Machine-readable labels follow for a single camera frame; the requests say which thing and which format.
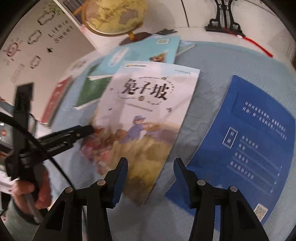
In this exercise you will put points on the sun wall decal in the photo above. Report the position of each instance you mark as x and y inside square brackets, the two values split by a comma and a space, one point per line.
[12, 49]

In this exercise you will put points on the light blue book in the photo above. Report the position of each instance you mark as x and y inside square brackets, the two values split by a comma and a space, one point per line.
[129, 53]

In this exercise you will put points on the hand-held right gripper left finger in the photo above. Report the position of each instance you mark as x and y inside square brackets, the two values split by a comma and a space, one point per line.
[120, 183]

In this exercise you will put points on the white wall switch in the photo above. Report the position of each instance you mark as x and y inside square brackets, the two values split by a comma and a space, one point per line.
[20, 67]
[15, 78]

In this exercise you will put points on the light blue textured mat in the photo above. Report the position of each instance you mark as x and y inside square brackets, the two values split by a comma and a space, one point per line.
[208, 64]

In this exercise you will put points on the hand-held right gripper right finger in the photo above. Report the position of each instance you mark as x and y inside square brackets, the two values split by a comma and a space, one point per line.
[182, 180]

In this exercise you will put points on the black metal book stand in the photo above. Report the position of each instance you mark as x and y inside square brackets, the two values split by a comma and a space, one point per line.
[217, 27]

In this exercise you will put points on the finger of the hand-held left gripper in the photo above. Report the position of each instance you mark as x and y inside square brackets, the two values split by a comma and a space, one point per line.
[60, 148]
[69, 133]

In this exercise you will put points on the white illustrated book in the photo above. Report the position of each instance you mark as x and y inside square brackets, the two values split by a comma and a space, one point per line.
[143, 115]

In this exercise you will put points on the dark blue book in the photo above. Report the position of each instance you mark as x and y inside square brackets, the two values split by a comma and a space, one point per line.
[242, 139]

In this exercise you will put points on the row of dark grey volumes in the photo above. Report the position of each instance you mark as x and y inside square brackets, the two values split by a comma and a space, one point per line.
[74, 5]

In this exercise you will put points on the person's left hand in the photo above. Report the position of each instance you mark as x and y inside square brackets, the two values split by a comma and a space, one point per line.
[44, 190]

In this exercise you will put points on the dark green book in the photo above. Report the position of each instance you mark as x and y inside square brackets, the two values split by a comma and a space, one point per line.
[92, 90]

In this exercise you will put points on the antique yellow globe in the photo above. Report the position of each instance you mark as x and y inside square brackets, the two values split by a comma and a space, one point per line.
[115, 14]

